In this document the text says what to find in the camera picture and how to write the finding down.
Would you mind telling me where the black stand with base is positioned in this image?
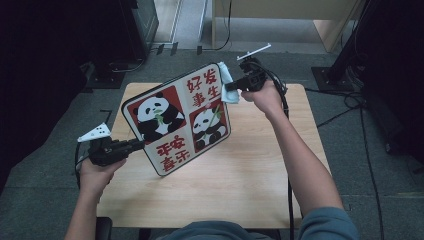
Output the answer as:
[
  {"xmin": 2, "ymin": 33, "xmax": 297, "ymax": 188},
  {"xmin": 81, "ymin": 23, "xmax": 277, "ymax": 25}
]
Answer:
[{"xmin": 311, "ymin": 0, "xmax": 379, "ymax": 93}]

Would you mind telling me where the light wooden desk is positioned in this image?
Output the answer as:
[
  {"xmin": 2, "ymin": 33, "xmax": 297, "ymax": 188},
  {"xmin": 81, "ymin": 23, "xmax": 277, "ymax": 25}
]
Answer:
[{"xmin": 211, "ymin": 0, "xmax": 364, "ymax": 53}]

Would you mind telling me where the black hanging cable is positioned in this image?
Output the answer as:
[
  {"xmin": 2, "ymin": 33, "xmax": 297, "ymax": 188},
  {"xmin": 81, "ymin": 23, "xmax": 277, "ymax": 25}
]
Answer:
[{"xmin": 199, "ymin": 0, "xmax": 233, "ymax": 52}]

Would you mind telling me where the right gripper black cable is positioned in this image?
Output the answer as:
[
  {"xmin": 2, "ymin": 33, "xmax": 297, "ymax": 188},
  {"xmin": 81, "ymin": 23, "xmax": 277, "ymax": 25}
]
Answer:
[{"xmin": 253, "ymin": 61, "xmax": 297, "ymax": 240}]

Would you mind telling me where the panda picture board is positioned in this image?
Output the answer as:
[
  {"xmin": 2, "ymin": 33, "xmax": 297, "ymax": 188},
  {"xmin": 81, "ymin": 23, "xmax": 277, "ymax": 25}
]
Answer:
[{"xmin": 120, "ymin": 62, "xmax": 232, "ymax": 178}]

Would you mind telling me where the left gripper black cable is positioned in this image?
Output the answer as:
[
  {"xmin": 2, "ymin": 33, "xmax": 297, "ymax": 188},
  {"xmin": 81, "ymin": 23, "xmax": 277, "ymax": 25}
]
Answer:
[{"xmin": 73, "ymin": 143, "xmax": 91, "ymax": 188}]

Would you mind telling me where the person's left hand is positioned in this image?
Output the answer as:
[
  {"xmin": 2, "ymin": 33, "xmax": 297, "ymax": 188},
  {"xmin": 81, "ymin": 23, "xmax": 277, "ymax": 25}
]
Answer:
[{"xmin": 79, "ymin": 159, "xmax": 128, "ymax": 198}]

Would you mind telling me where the person's blue shirt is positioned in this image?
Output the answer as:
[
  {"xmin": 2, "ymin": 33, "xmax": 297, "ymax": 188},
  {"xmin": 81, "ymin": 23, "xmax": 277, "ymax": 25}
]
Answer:
[{"xmin": 156, "ymin": 206, "xmax": 361, "ymax": 240}]

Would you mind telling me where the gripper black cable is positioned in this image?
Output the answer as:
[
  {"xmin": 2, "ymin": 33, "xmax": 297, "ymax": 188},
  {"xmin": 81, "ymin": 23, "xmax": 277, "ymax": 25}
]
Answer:
[
  {"xmin": 73, "ymin": 143, "xmax": 91, "ymax": 188},
  {"xmin": 253, "ymin": 61, "xmax": 297, "ymax": 240}
]

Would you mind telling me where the black chair armrest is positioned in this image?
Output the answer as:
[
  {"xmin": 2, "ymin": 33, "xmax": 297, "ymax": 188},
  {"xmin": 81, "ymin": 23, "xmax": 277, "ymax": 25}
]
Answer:
[{"xmin": 95, "ymin": 216, "xmax": 114, "ymax": 240}]

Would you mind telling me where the light blue cloth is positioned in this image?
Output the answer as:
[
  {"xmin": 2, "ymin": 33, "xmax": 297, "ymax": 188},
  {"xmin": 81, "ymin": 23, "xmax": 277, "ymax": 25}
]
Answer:
[{"xmin": 216, "ymin": 61, "xmax": 241, "ymax": 105}]

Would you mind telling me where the black floor cable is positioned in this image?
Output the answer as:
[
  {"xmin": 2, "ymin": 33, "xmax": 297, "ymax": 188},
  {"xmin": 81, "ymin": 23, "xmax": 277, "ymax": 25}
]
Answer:
[{"xmin": 304, "ymin": 87, "xmax": 385, "ymax": 240}]

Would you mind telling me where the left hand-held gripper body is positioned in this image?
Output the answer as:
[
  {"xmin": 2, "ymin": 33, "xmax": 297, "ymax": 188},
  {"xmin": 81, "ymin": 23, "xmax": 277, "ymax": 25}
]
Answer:
[{"xmin": 77, "ymin": 122, "xmax": 129, "ymax": 168}]

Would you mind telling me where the person's right hand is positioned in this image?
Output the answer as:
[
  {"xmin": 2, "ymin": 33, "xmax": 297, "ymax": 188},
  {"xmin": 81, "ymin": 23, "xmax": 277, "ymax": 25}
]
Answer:
[{"xmin": 240, "ymin": 79, "xmax": 284, "ymax": 117}]

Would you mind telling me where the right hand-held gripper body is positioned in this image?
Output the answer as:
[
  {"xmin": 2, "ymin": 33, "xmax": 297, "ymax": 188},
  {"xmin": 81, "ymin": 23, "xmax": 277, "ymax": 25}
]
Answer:
[{"xmin": 236, "ymin": 43, "xmax": 272, "ymax": 93}]

